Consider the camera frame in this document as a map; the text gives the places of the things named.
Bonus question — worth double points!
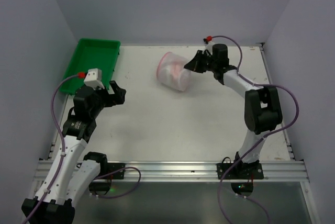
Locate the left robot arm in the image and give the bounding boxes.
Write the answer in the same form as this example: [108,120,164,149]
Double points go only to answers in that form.
[21,81,126,223]

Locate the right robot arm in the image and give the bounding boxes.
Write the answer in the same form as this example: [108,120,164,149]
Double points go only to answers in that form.
[184,44,283,180]

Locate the green plastic tray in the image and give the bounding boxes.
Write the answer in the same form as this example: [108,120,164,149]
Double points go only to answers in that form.
[63,38,121,88]

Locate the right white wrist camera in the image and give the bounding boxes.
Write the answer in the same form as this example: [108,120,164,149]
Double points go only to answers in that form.
[203,36,214,53]

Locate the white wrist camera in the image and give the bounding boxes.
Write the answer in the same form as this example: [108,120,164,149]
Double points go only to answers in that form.
[78,68,104,89]
[203,36,214,53]

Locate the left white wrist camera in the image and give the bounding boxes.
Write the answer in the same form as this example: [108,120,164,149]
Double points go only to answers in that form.
[78,68,104,89]

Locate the aluminium right side rail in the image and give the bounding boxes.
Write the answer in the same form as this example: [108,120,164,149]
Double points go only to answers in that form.
[259,43,298,161]

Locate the aluminium rail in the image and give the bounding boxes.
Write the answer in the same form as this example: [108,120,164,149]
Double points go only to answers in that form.
[259,43,298,161]
[32,158,311,183]

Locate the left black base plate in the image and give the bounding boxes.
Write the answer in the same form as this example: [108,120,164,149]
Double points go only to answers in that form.
[105,162,126,180]

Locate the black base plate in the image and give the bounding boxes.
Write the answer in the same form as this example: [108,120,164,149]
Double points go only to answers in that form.
[216,157,264,180]
[105,162,126,180]

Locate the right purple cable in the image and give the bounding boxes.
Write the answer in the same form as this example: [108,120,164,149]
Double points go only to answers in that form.
[218,35,300,224]

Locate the purple cable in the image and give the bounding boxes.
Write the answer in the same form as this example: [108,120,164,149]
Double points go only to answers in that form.
[17,74,143,224]
[218,35,300,224]

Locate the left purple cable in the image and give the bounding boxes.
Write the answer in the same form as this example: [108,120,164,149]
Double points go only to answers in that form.
[17,74,143,224]

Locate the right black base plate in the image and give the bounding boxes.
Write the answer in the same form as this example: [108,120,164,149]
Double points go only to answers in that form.
[216,157,264,180]

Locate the aluminium front rail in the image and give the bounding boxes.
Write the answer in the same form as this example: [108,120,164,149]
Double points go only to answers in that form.
[32,158,311,183]

